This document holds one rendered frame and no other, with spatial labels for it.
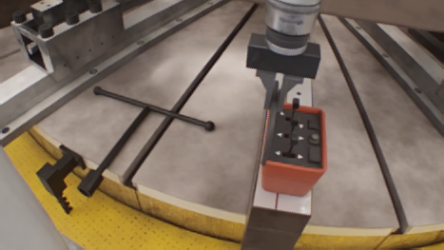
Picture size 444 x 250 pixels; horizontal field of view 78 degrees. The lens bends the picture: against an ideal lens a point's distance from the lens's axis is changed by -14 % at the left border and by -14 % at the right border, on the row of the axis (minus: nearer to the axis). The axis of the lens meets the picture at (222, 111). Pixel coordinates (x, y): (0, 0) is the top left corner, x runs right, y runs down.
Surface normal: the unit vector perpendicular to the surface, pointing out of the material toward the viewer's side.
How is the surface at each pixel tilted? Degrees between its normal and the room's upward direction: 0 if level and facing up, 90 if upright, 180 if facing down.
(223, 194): 0
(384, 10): 90
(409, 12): 90
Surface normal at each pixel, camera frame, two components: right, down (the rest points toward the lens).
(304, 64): -0.20, 0.66
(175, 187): 0.04, -0.73
